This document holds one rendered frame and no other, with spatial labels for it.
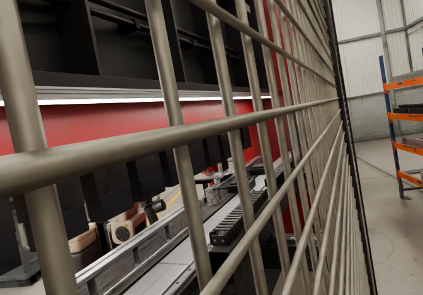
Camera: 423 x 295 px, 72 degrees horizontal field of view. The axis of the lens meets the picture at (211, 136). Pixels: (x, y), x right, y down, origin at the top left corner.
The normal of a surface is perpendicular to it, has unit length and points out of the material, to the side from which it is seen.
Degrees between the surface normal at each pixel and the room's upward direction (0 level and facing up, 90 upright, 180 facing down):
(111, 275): 90
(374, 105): 90
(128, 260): 90
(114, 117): 90
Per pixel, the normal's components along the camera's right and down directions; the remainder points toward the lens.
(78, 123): 0.89, -0.14
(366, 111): -0.19, 0.09
